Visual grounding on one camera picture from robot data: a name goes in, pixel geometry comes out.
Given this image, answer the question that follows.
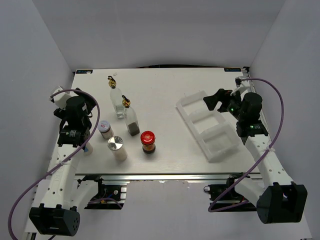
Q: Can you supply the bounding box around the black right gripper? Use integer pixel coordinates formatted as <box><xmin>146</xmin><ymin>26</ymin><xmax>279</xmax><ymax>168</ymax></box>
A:
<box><xmin>203</xmin><ymin>88</ymin><xmax>245</xmax><ymax>122</ymax></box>

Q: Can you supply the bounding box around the small jar with white lid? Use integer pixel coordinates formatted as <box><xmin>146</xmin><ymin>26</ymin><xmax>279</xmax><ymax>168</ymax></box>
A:
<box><xmin>97</xmin><ymin>120</ymin><xmax>114</xmax><ymax>140</ymax></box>

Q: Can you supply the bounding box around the clear glass oil bottle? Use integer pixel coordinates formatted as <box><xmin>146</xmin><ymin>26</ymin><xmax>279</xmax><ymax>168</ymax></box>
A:
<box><xmin>107</xmin><ymin>75</ymin><xmax>125</xmax><ymax>119</ymax></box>

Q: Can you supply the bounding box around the white shaker with silver lid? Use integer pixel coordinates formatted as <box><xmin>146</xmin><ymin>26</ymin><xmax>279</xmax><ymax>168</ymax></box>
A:
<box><xmin>107</xmin><ymin>136</ymin><xmax>128</xmax><ymax>161</ymax></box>

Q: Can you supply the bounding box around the glass bottle with dark sauce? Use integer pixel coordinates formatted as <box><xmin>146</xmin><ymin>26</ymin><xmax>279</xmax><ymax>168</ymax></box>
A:
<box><xmin>122</xmin><ymin>95</ymin><xmax>140</xmax><ymax>136</ymax></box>

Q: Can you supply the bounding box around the red-lidded chili sauce jar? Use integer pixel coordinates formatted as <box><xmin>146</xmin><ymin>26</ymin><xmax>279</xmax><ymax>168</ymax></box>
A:
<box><xmin>140</xmin><ymin>130</ymin><xmax>156</xmax><ymax>154</ymax></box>

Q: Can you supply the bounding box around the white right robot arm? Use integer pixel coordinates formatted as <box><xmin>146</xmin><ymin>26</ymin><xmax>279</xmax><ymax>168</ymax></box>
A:
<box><xmin>203</xmin><ymin>88</ymin><xmax>308</xmax><ymax>224</ymax></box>

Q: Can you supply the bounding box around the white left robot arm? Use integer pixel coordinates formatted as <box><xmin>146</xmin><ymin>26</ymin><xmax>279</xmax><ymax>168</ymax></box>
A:
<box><xmin>29</xmin><ymin>88</ymin><xmax>106</xmax><ymax>237</ymax></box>

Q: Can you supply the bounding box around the white plastic organizer rack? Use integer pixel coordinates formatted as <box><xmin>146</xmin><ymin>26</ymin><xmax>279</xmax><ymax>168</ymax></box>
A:
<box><xmin>176</xmin><ymin>90</ymin><xmax>240</xmax><ymax>163</ymax></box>

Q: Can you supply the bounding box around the blue right corner sticker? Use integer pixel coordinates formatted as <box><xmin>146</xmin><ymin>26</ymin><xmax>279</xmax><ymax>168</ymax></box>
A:
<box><xmin>224</xmin><ymin>67</ymin><xmax>242</xmax><ymax>72</ymax></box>

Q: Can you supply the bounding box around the blue corner sticker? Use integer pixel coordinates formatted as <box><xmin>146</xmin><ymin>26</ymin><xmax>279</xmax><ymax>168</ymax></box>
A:
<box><xmin>75</xmin><ymin>69</ymin><xmax>93</xmax><ymax>75</ymax></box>
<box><xmin>224</xmin><ymin>67</ymin><xmax>242</xmax><ymax>72</ymax></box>

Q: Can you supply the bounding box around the blue left corner sticker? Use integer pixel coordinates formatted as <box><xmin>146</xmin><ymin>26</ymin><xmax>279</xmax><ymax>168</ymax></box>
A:
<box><xmin>75</xmin><ymin>69</ymin><xmax>93</xmax><ymax>75</ymax></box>

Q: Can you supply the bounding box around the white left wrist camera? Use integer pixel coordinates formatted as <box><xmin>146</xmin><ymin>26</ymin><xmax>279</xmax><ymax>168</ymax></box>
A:
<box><xmin>49</xmin><ymin>85</ymin><xmax>72</xmax><ymax>110</ymax></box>

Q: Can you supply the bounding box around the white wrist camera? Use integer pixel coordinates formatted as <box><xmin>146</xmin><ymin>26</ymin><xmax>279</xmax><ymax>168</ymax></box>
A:
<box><xmin>230</xmin><ymin>76</ymin><xmax>250</xmax><ymax>96</ymax></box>
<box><xmin>49</xmin><ymin>85</ymin><xmax>72</xmax><ymax>110</ymax></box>

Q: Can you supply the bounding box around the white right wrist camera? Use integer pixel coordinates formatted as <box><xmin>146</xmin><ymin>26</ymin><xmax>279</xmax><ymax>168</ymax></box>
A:
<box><xmin>230</xmin><ymin>76</ymin><xmax>250</xmax><ymax>96</ymax></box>

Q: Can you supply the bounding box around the aluminium table frame rail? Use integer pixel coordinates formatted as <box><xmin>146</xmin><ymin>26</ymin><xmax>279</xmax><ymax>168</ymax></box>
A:
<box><xmin>74</xmin><ymin>172</ymin><xmax>261</xmax><ymax>183</ymax></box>

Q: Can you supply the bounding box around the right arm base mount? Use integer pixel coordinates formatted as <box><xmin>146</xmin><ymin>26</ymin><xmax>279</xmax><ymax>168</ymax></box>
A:
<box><xmin>203</xmin><ymin>174</ymin><xmax>253</xmax><ymax>212</ymax></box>

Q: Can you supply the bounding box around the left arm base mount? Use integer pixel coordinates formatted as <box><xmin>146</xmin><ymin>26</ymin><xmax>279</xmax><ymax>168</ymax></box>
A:
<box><xmin>77</xmin><ymin>175</ymin><xmax>126</xmax><ymax>210</ymax></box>

